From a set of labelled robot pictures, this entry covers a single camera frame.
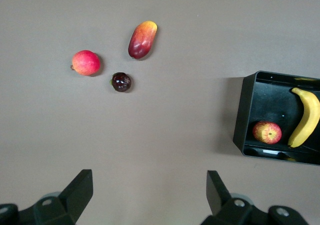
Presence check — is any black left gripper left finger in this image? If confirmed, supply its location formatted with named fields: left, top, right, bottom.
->
left=0, top=169, right=94, bottom=225

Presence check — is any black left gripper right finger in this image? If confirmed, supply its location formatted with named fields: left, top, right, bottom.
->
left=199, top=170, right=310, bottom=225

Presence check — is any red yellow apple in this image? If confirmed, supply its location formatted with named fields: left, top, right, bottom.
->
left=251, top=120, right=283, bottom=145

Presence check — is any black plastic box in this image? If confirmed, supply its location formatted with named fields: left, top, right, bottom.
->
left=232, top=70, right=320, bottom=167

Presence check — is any yellow banana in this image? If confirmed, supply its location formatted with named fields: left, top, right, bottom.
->
left=287, top=87, right=320, bottom=149

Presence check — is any brown table mat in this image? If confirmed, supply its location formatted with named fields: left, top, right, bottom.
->
left=0, top=0, right=320, bottom=225

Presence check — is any dark purple plum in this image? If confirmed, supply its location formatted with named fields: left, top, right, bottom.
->
left=108, top=71, right=133, bottom=94

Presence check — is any red yellow mango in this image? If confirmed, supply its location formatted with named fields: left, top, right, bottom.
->
left=127, top=20, right=159, bottom=60

